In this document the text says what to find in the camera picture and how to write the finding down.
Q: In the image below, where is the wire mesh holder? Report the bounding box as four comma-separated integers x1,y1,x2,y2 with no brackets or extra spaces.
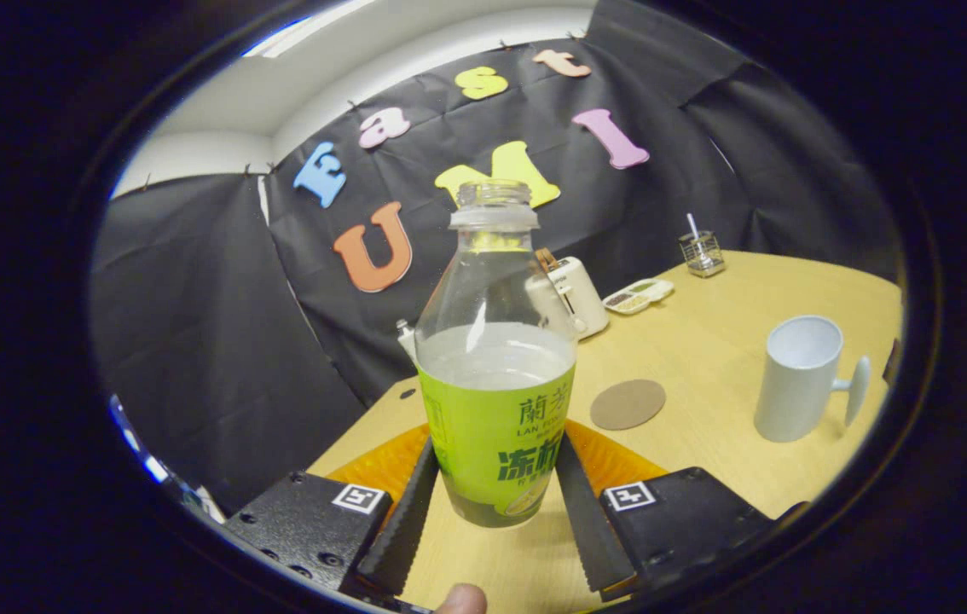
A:
678,230,727,279

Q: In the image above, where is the wooden table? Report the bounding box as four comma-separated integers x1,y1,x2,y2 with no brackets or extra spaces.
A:
306,249,906,613

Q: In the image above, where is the green label juice bottle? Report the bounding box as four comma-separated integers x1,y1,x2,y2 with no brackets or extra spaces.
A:
414,179,578,530

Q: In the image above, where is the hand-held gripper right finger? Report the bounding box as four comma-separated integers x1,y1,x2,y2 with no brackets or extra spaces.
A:
556,418,810,595

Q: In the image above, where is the black backdrop cloth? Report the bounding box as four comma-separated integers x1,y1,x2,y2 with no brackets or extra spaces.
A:
90,0,902,513

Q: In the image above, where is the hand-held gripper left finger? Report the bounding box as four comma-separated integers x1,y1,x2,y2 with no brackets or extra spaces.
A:
222,422,442,598

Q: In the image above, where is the white cup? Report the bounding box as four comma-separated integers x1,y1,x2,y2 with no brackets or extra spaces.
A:
754,315,871,443

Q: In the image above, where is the large ceiling light panel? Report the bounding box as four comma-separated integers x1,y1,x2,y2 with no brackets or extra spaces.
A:
240,0,378,59

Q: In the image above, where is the white divided tray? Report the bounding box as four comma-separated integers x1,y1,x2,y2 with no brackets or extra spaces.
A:
602,278,675,316

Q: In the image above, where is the cream toaster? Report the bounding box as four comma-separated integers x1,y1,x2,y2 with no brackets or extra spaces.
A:
526,256,611,342

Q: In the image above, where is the round brown coaster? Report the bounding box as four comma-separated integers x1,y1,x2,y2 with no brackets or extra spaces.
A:
590,379,667,432

